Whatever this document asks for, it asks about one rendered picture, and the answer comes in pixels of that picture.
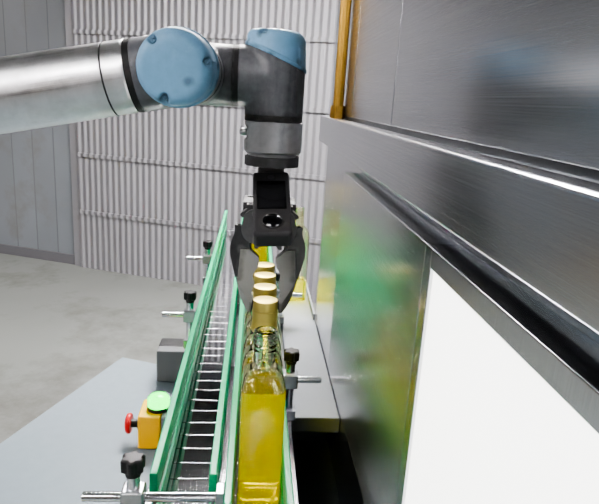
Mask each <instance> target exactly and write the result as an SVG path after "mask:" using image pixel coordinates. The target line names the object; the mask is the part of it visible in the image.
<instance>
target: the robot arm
mask: <svg viewBox="0 0 599 504"><path fill-rule="evenodd" d="M245 44H246V45H245ZM245 44H240V45H235V44H220V43H209V41H208V40H207V39H206V38H204V37H203V36H202V35H201V34H199V33H198V32H196V31H194V30H192V29H189V28H186V27H180V26H169V27H164V28H161V29H159V30H156V31H154V32H153V33H151V34H150V35H144V36H137V37H131V38H126V39H124V38H123V39H117V40H110V41H103V42H97V43H90V44H83V45H77V46H70V47H63V48H57V49H50V50H43V51H37V52H30V53H23V54H17V55H10V56H4V57H0V134H6V133H12V132H18V131H25V130H31V129H38V128H44V127H50V126H57V125H63V124H70V123H76V122H82V121H89V120H95V119H102V118H108V117H114V116H121V115H127V114H134V113H141V112H150V111H157V110H163V109H170V108H188V107H192V106H195V105H217V106H236V107H238V106H243V107H245V111H244V114H245V116H244V119H245V125H246V127H247V128H240V129H239V134H240V135H247V137H246V138H245V139H244V150H245V151H246V152H248V153H247V154H245V162H244V164H245V165H248V166H253V167H258V173H254V174H253V195H245V196H244V201H243V211H241V212H240V216H242V217H243V221H242V224H239V223H236V224H235V232H234V234H233V237H232V240H231V245H230V256H231V261H232V266H233V270H234V275H235V278H236V282H237V287H238V291H239V294H240V298H241V300H242V303H243V304H244V306H245V308H246V310H247V311H248V312H251V311H252V306H253V301H254V296H253V295H252V289H253V287H254V279H253V274H254V272H255V270H256V269H257V268H258V264H259V255H258V254H257V253H256V252H255V251H254V250H253V249H252V244H254V249H258V248H259V247H272V246H276V247H277V249H278V250H282V246H284V250H283V251H282V252H280V253H279V254H278V255H277V256H276V268H277V270H278V271H279V273H280V279H279V281H278V288H279V290H280V294H279V296H278V297H277V300H278V313H282V312H283V311H284V310H285V308H286V307H287V305H288V303H289V302H290V300H291V297H292V295H293V292H294V289H295V286H296V283H297V280H298V278H299V275H300V272H301V268H302V265H303V262H304V259H305V251H306V250H305V242H304V238H303V234H302V232H303V227H302V226H296V223H295V220H296V219H298V218H299V216H298V214H297V213H296V203H295V199H294V197H290V189H289V175H288V173H286V172H284V169H290V168H298V166H299V157H298V156H296V155H299V154H300V153H301V148H302V130H303V124H302V118H303V104H304V88H305V74H307V70H306V40H305V38H304V37H303V35H302V34H300V33H299V32H296V31H292V30H286V29H277V28H255V29H251V30H250V31H249V32H248V35H247V40H246V41H245Z"/></svg>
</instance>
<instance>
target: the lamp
mask: <svg viewBox="0 0 599 504"><path fill-rule="evenodd" d="M169 404H170V397H169V395H168V394H167V393H165V392H154V393H152V394H150V396H149V397H148V399H147V410H148V411H149V412H150V413H154V414H161V413H165V412H167V411H168V407H169Z"/></svg>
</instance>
